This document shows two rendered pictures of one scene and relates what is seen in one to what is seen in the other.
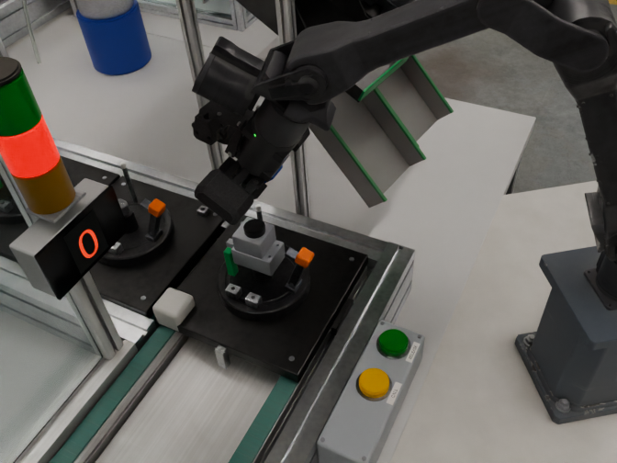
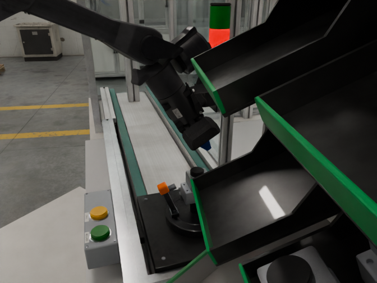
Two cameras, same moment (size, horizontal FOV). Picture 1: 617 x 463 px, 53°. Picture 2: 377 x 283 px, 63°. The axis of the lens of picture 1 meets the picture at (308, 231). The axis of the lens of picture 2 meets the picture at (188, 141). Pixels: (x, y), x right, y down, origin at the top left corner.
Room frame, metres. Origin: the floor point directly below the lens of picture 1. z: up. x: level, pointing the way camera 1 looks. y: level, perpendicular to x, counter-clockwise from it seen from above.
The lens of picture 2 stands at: (0.98, -0.35, 1.43)
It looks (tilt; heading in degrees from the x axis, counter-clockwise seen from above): 26 degrees down; 133
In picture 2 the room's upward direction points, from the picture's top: straight up
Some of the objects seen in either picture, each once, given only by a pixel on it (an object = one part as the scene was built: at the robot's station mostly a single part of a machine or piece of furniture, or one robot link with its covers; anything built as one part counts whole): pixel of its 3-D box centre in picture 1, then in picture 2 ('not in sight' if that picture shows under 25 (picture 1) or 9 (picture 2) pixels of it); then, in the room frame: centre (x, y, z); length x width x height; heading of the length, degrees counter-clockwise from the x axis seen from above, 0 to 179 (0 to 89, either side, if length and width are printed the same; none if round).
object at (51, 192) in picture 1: (43, 181); not in sight; (0.51, 0.27, 1.28); 0.05 x 0.05 x 0.05
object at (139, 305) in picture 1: (125, 217); not in sight; (0.74, 0.29, 1.01); 0.24 x 0.24 x 0.13; 60
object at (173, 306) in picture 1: (174, 309); not in sight; (0.58, 0.21, 0.97); 0.05 x 0.05 x 0.04; 60
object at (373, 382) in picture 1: (374, 384); (99, 214); (0.43, -0.07, 0.96); 0.04 x 0.04 x 0.02
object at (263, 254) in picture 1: (251, 241); (201, 182); (0.62, 0.08, 1.06); 0.08 x 0.04 x 0.07; 60
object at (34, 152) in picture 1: (25, 142); (219, 39); (0.51, 0.27, 1.33); 0.05 x 0.05 x 0.05
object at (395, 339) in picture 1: (393, 344); (100, 233); (0.49, -0.11, 0.96); 0.04 x 0.04 x 0.02
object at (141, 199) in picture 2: (265, 287); (196, 219); (0.61, 0.07, 0.96); 0.24 x 0.24 x 0.02; 60
